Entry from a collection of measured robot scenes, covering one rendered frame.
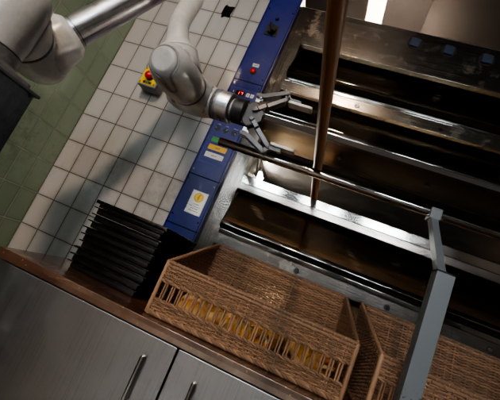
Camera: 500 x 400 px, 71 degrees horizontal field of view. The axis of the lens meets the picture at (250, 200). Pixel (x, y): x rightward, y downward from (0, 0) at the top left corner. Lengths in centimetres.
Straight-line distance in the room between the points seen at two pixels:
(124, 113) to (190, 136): 38
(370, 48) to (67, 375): 171
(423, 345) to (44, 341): 93
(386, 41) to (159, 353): 161
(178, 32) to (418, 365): 95
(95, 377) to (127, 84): 139
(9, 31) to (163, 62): 41
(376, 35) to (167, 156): 114
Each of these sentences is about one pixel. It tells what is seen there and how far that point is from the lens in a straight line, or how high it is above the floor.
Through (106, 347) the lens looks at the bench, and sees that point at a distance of 104.
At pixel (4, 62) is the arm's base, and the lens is 112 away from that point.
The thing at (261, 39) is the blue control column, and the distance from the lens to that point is 188.
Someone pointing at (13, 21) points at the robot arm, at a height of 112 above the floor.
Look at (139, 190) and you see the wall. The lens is 169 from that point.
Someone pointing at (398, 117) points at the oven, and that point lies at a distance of 170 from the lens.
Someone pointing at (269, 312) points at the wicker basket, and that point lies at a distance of 96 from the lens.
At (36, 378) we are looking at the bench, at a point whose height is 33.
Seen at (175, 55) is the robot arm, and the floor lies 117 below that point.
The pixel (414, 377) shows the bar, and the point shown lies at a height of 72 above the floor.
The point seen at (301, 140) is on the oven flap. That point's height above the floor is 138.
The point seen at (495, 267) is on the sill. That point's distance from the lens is 163.
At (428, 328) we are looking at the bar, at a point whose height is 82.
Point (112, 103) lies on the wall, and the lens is 196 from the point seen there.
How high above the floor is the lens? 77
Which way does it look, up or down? 12 degrees up
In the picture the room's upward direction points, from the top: 23 degrees clockwise
